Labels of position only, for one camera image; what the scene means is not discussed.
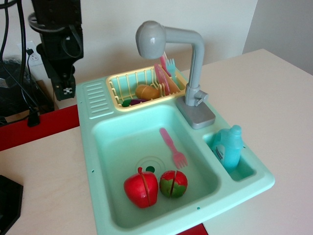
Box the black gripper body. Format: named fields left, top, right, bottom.
left=38, top=24, right=84, bottom=86

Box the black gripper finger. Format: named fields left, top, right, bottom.
left=53, top=78, right=76, bottom=101

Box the grey toy faucet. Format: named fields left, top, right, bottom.
left=135, top=21, right=216, bottom=129

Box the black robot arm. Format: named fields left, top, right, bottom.
left=28, top=0, right=84, bottom=101

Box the black clamp on table edge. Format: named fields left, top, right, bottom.
left=27, top=108, right=40, bottom=127

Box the purple toy eggplant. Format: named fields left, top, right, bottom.
left=122, top=98, right=147, bottom=107

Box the yellow dish rack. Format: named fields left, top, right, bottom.
left=106, top=66, right=187, bottom=112

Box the pink toy plate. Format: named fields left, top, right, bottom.
left=154, top=64, right=170, bottom=95

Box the blue toy fork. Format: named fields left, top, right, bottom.
left=166, top=59, right=177, bottom=83

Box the black block at left edge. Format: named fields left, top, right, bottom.
left=0, top=175, right=23, bottom=235

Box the mint green toy sink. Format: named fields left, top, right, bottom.
left=76, top=77, right=275, bottom=235

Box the red toy apple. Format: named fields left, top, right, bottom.
left=123, top=167, right=158, bottom=209

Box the pink toy fork in basin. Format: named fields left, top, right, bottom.
left=159, top=128, right=188, bottom=169

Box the red toy strawberry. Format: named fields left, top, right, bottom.
left=159, top=170, right=188, bottom=198

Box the blue toy detergent bottle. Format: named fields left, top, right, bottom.
left=211, top=125, right=244, bottom=172

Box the white wall outlet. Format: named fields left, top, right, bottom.
left=26, top=41, right=43, bottom=67

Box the black cable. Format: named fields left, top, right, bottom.
left=0, top=0, right=40, bottom=113

